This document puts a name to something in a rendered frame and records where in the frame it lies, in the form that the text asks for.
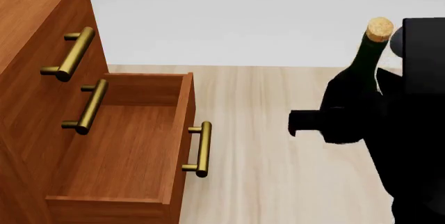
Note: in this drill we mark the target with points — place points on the brown wooden cabinet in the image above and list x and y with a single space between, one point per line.
28 51

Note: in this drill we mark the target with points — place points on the open wooden drawer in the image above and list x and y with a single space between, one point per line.
125 143

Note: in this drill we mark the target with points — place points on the dark green corked wine bottle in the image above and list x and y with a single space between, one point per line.
366 51

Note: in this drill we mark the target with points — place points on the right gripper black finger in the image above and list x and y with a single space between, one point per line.
306 122

